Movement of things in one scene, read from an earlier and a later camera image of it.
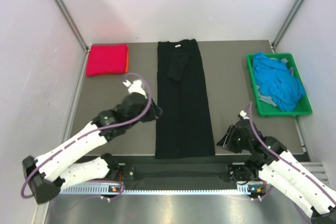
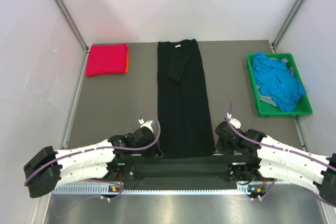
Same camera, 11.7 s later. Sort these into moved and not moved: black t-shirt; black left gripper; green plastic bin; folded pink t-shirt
Moved: black left gripper
Not moved: black t-shirt; green plastic bin; folded pink t-shirt
